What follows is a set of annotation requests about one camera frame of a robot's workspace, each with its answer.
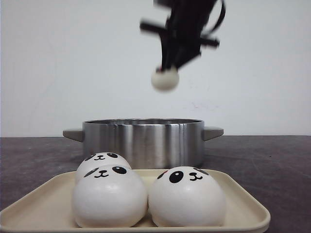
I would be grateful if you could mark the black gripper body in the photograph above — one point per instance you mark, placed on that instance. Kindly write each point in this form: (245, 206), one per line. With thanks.
(186, 23)

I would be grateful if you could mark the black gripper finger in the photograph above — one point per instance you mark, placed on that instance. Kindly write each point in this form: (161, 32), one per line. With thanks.
(169, 49)
(185, 55)

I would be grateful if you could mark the cream panda bun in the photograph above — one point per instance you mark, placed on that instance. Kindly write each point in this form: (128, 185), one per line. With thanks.
(165, 80)

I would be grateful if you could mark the stainless steel steamer pot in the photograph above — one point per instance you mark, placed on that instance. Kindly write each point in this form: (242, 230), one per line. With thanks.
(152, 143)

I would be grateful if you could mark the beige rectangular plastic tray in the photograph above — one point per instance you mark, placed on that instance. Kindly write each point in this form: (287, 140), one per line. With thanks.
(47, 209)

